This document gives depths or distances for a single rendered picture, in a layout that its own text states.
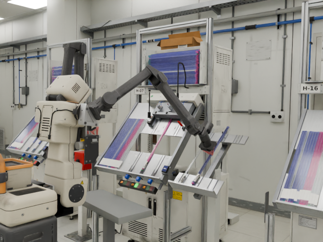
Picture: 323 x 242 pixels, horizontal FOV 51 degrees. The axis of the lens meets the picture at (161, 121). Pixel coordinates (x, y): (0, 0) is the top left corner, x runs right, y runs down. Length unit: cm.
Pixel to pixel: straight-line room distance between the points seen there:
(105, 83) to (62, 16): 221
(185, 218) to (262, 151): 169
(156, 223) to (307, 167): 134
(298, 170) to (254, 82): 219
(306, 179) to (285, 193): 14
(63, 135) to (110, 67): 208
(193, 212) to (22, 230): 143
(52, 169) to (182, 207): 108
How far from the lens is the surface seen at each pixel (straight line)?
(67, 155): 195
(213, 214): 228
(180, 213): 266
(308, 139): 215
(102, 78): 379
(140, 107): 298
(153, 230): 289
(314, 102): 248
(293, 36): 397
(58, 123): 184
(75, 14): 585
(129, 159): 260
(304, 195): 193
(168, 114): 262
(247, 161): 413
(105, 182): 392
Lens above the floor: 123
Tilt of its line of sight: 3 degrees down
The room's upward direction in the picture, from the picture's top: 1 degrees clockwise
